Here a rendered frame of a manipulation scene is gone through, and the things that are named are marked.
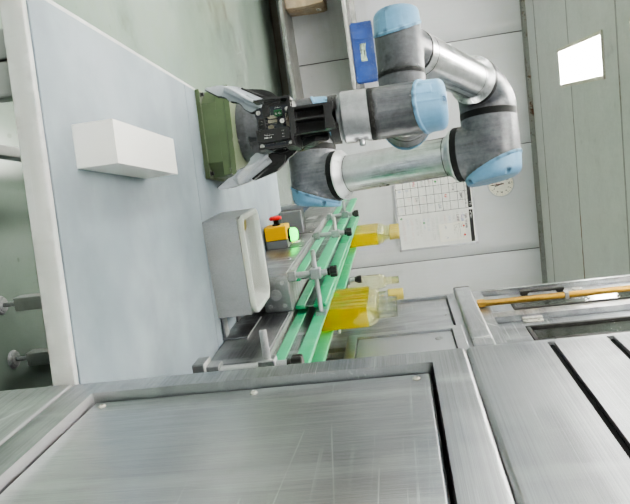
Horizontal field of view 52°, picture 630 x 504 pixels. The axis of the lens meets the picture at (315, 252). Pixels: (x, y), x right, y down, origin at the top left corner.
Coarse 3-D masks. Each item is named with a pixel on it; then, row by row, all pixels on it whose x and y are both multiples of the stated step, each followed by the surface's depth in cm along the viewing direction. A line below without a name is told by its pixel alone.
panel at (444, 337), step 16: (352, 336) 196; (368, 336) 194; (384, 336) 193; (400, 336) 191; (416, 336) 189; (432, 336) 187; (448, 336) 185; (464, 336) 182; (352, 352) 182; (368, 352) 182; (384, 352) 180; (400, 352) 178
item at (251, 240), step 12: (240, 216) 144; (252, 216) 157; (240, 228) 142; (252, 228) 158; (240, 240) 144; (252, 240) 159; (252, 252) 159; (264, 252) 160; (252, 264) 160; (264, 264) 160; (252, 276) 160; (264, 276) 160; (252, 288) 144; (264, 288) 161; (252, 300) 145; (264, 300) 154
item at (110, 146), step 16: (80, 128) 90; (96, 128) 90; (112, 128) 89; (128, 128) 94; (80, 144) 90; (96, 144) 90; (112, 144) 89; (128, 144) 94; (144, 144) 100; (160, 144) 107; (80, 160) 90; (96, 160) 90; (112, 160) 90; (128, 160) 93; (144, 160) 99; (160, 160) 106; (144, 176) 111
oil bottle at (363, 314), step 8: (344, 304) 175; (352, 304) 174; (360, 304) 173; (368, 304) 172; (328, 312) 172; (336, 312) 171; (344, 312) 171; (352, 312) 171; (360, 312) 171; (368, 312) 170; (376, 312) 171; (328, 320) 172; (336, 320) 172; (344, 320) 172; (352, 320) 171; (360, 320) 171; (368, 320) 171; (376, 320) 171; (328, 328) 173; (336, 328) 172; (344, 328) 172
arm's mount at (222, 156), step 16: (208, 96) 151; (208, 112) 149; (224, 112) 149; (208, 128) 150; (224, 128) 149; (208, 144) 150; (224, 144) 149; (208, 160) 150; (224, 160) 149; (240, 160) 153; (208, 176) 150; (224, 176) 153
